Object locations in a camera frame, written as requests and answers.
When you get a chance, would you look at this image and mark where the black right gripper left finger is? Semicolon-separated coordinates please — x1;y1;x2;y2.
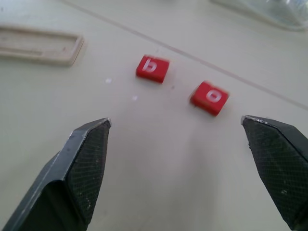
0;117;113;231

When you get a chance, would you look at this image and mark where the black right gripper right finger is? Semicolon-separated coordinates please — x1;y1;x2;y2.
240;115;308;231

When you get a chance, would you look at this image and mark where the red letter tile o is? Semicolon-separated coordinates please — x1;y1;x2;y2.
189;81;230;117

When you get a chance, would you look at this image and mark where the red letter tile b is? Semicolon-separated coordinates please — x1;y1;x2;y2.
135;54;170;84

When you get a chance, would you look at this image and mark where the beige wooden tile rack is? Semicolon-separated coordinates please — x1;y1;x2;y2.
0;26;85;67

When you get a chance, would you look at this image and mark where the clear plastic bag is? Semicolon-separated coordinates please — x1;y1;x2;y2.
211;0;308;31

